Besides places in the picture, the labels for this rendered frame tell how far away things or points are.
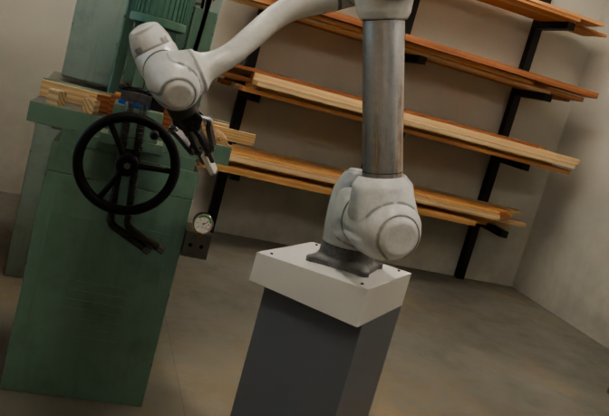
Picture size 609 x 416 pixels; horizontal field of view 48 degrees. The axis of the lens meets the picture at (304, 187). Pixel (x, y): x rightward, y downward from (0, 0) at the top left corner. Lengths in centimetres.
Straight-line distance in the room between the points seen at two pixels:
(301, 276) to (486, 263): 390
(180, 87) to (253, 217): 334
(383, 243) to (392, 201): 10
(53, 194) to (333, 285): 90
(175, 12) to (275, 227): 288
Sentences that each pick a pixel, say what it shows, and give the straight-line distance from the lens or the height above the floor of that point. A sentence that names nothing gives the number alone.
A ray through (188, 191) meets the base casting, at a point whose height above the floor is 74.
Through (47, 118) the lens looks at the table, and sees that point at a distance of 213.
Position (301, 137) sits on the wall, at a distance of 477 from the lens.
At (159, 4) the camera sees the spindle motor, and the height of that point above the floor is 126.
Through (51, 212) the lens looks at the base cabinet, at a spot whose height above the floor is 59.
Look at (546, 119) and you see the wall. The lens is 560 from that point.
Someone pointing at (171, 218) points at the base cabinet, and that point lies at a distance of 217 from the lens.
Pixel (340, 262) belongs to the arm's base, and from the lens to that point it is 187.
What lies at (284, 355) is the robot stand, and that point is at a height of 43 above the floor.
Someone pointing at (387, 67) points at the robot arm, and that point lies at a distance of 164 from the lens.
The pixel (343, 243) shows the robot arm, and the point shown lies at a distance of 186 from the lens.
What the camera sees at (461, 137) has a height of 107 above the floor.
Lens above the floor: 116
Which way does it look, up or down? 9 degrees down
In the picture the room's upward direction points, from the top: 15 degrees clockwise
